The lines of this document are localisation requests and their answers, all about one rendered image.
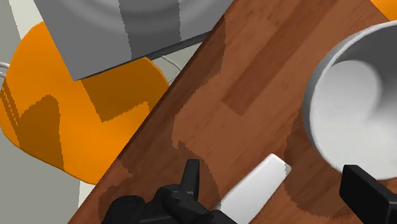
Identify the white flat rounded bar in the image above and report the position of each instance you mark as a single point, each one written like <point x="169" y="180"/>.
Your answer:
<point x="254" y="192"/>

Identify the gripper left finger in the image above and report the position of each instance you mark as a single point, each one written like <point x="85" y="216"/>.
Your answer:
<point x="173" y="201"/>

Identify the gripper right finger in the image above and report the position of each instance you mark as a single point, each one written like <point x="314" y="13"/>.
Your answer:
<point x="369" y="195"/>

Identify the white bowl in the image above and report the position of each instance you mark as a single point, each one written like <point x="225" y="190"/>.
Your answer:
<point x="344" y="124"/>

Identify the wooden table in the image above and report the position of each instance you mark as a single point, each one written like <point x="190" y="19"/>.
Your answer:
<point x="248" y="77"/>

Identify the orange chair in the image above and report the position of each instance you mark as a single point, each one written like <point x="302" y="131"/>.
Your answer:
<point x="80" y="124"/>
<point x="387" y="7"/>

